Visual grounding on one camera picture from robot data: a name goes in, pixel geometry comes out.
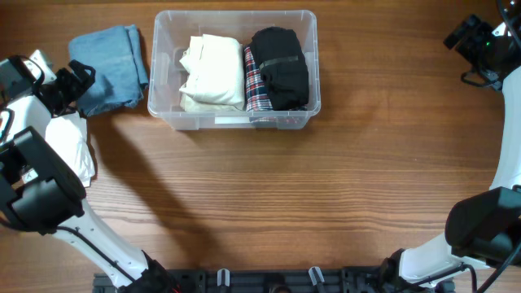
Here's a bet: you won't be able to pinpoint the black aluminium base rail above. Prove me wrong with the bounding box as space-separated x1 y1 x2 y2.
92 266 455 293

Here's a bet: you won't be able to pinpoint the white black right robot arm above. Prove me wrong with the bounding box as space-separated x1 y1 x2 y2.
379 6 520 292

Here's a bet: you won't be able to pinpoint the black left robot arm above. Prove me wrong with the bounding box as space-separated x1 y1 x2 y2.
1 55 182 292

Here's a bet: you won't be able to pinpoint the plaid shirt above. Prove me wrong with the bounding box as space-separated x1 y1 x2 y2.
244 42 309 112

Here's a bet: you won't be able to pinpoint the black garment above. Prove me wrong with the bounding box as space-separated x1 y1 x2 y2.
249 27 309 111

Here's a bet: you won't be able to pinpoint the blue denim jeans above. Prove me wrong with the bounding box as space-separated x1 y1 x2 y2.
68 24 149 116

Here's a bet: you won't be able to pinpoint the white t-shirt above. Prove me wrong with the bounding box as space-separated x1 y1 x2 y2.
19 112 95 187

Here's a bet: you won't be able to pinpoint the white label on container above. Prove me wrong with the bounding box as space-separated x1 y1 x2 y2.
215 116 250 125

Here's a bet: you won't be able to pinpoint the clear plastic storage container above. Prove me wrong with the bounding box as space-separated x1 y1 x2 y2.
147 10 322 130

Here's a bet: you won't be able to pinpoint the cream cloth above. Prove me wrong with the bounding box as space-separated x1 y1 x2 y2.
179 34 246 112

